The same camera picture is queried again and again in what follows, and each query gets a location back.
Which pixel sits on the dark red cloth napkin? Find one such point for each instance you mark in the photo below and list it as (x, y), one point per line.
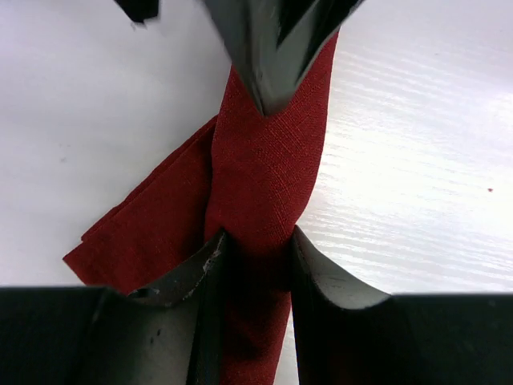
(242, 172)

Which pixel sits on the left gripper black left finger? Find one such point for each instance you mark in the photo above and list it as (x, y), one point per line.
(167, 332)

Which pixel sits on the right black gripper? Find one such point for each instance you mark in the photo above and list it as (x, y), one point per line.
(139, 11)

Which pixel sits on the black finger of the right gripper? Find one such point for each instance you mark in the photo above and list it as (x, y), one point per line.
(273, 43)

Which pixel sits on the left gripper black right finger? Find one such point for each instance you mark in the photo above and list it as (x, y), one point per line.
(348, 332)

